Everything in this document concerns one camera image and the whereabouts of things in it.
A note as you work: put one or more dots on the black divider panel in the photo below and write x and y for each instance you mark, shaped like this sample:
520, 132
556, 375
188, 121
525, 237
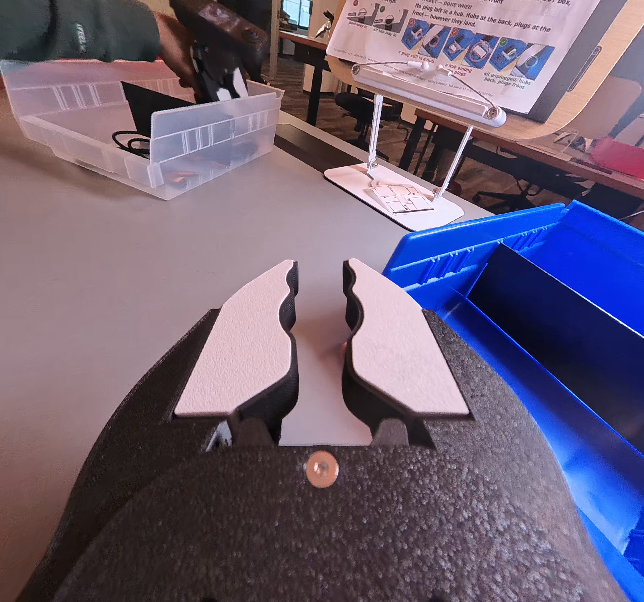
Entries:
553, 320
146, 104

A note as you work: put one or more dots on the white document stand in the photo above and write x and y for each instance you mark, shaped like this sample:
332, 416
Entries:
352, 179

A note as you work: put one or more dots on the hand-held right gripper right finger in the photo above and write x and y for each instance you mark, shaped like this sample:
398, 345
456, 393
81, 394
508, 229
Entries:
402, 355

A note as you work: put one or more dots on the blue plastic bin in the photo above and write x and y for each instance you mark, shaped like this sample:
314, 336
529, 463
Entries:
503, 240

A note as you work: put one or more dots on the wooden desk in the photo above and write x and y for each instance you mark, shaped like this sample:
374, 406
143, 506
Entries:
543, 152

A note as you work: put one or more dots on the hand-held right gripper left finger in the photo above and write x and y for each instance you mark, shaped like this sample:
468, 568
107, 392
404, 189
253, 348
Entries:
241, 355

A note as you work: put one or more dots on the beige chair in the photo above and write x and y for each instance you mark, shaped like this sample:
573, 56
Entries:
611, 109

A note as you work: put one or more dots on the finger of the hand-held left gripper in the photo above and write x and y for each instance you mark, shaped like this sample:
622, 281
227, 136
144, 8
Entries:
222, 94
240, 84

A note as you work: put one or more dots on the clear plastic bin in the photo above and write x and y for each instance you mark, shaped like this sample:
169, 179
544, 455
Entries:
75, 129

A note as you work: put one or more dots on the person's left hand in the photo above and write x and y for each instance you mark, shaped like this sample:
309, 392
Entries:
176, 48

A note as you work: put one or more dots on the pink box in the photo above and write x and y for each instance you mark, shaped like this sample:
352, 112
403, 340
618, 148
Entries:
619, 157

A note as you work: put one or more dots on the printed instruction sheet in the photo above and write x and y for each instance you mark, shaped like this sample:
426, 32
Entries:
478, 8

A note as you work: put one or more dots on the black office chair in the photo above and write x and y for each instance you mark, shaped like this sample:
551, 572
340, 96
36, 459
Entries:
362, 109

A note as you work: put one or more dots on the person's left forearm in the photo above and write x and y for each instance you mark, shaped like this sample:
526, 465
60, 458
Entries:
75, 8

